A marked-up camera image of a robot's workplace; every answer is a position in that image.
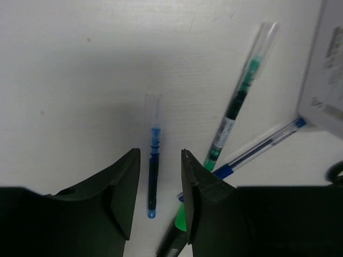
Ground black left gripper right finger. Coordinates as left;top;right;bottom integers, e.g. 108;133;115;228
181;149;342;256

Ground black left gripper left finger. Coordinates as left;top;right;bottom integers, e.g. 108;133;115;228
1;148;140;256

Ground green highlighter marker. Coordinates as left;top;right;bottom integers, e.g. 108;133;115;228
156;204;187;257

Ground blue ballpoint pen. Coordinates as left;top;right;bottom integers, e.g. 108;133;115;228
176;117;307;203

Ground green ink pen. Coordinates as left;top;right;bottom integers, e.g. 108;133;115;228
203;22;279;171

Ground black handled scissors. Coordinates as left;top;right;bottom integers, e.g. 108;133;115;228
326;161;343;186

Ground white left storage container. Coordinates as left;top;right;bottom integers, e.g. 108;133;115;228
297;1;342;139

